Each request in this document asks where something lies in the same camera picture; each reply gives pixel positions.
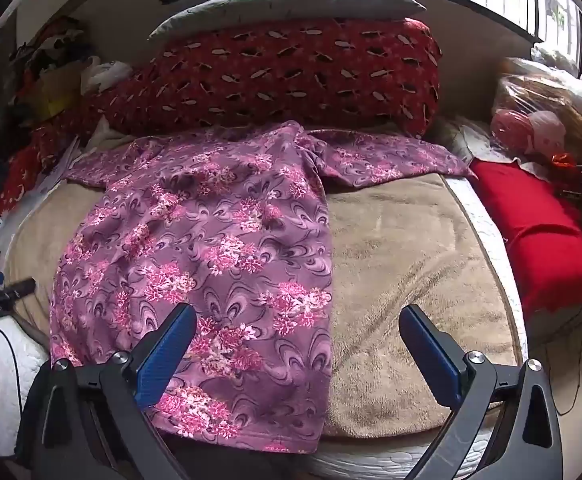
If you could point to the plain red cloth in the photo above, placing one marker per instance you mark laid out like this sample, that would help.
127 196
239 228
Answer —
536 230

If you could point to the pile of mixed clothes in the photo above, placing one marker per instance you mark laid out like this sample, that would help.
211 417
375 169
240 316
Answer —
51 65

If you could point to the white plastic bag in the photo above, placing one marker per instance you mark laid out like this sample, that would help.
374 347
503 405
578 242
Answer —
106 75

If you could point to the purple floral garment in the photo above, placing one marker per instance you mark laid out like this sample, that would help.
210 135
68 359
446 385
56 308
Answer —
211 240

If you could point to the clear plastic bag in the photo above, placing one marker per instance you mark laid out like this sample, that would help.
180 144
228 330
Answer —
546 92

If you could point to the white papers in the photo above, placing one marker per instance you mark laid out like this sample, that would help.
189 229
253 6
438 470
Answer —
68 162

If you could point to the red starred cloth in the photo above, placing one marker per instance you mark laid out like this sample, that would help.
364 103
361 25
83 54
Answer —
21 175

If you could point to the pale pink yarn ball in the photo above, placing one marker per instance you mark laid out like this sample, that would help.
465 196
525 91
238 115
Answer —
547 132

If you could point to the grey pillow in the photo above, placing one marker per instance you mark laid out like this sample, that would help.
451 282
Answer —
291 2

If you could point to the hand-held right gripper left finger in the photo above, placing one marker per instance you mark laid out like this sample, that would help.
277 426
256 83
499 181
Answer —
165 355

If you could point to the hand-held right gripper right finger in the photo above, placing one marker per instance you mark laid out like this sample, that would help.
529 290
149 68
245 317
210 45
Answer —
432 355

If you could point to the red patterned pillow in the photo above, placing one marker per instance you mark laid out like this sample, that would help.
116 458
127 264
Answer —
296 75

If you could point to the beige blanket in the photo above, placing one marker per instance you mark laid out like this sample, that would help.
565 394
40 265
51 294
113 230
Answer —
401 260

